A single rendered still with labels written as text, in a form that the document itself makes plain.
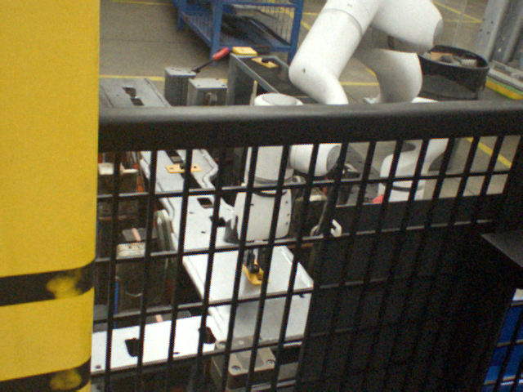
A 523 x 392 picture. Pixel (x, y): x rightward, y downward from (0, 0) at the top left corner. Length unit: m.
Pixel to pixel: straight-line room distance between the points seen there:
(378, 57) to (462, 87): 2.86
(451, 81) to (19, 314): 4.09
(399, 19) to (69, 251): 1.12
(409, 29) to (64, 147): 1.15
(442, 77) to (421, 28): 2.94
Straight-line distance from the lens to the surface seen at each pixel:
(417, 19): 1.43
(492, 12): 6.31
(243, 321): 1.18
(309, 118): 0.50
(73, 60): 0.32
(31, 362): 0.40
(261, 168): 1.16
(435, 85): 4.39
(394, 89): 1.63
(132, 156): 1.55
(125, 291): 1.28
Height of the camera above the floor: 1.71
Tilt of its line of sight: 26 degrees down
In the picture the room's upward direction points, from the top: 8 degrees clockwise
